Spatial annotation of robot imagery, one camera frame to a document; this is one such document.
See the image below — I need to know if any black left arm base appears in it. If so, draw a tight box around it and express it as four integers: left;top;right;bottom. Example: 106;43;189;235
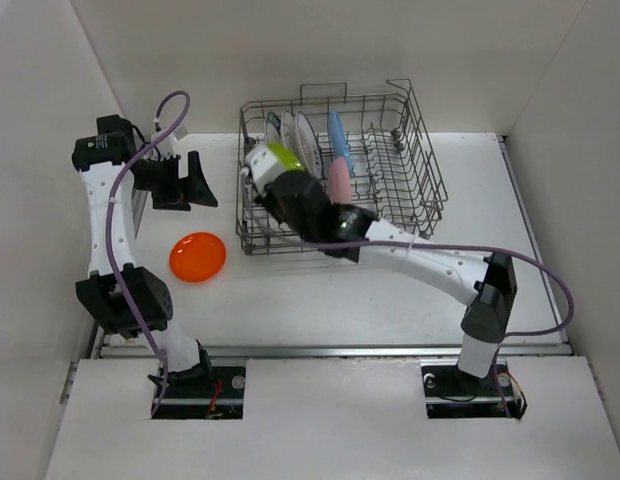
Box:
148;365;247;420

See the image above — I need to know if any front aluminium rail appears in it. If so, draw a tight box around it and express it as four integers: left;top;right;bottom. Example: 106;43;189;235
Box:
94;341;574;361

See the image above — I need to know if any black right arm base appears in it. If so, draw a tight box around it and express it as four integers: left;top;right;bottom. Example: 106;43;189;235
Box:
421;360;528;420

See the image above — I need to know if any blue plate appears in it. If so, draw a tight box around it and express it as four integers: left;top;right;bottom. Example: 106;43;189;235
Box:
328;110;350;162

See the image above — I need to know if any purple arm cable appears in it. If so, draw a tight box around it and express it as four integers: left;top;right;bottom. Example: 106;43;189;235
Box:
239;166;575;419
105;90;192;416

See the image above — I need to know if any patterned white plate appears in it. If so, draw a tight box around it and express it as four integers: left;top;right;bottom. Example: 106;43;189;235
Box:
295;112;323;179

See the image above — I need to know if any grey wire dish rack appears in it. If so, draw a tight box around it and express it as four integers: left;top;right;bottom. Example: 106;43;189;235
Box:
238;79;448;238

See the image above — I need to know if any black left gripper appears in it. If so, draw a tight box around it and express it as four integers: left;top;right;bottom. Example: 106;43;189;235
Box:
132;151;216;211

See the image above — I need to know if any orange plate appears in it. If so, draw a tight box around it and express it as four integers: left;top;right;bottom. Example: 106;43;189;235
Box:
169;232;227;283

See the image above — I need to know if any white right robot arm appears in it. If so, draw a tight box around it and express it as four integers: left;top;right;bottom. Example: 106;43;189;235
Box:
254;170;518;394

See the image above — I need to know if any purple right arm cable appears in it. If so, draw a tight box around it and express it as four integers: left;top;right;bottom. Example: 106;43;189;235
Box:
239;166;575;419

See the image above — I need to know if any white blue-rimmed plate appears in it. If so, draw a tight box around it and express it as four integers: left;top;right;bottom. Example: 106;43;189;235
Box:
280;111;297;154

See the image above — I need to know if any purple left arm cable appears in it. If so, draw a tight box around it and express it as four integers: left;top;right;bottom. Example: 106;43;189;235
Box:
105;90;192;416

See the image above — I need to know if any pink plate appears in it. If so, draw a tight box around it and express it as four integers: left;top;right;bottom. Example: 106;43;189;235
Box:
327;156;352;204

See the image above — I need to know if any white plate with green rim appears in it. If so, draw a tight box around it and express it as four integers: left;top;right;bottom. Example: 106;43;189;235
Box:
264;111;283;145

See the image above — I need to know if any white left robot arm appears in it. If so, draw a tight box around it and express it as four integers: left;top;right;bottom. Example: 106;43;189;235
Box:
72;114;218;397

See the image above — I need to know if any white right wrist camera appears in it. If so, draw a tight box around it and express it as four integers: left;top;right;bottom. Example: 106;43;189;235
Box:
244;144;286;194

